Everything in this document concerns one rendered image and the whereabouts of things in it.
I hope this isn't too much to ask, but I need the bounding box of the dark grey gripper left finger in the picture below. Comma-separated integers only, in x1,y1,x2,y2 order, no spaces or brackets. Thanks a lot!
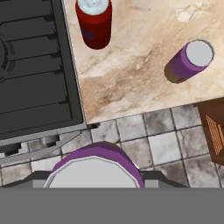
0,171,53,189

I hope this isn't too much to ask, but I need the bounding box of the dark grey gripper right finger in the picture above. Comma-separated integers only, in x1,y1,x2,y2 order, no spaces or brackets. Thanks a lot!
139,170,189,189

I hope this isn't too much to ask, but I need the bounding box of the purple soda can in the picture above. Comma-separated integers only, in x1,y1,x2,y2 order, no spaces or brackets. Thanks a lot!
42,141,146,189
164,38,216,85

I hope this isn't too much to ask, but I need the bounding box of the black stove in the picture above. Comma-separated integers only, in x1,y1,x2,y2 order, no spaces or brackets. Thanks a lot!
0,0,101,167

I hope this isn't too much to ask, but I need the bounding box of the red soda can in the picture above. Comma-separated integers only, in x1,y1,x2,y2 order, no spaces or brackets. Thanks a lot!
74,0,113,50

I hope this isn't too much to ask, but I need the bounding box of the brown wooden stool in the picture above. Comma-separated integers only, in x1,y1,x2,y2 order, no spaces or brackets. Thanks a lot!
194,97,224,173

